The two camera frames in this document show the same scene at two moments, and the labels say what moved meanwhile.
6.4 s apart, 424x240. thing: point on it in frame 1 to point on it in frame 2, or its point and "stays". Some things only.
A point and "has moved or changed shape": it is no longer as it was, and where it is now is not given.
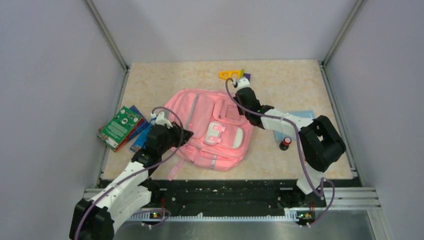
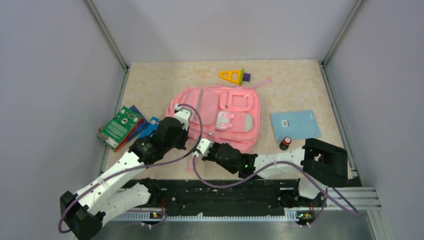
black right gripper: x=240 y=111 to x=208 y=157
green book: x=119 y=128 stays
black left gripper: x=177 y=130 stays
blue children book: x=139 y=144 stays
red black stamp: x=284 y=145 stays
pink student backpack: x=221 y=135 has moved or changed shape
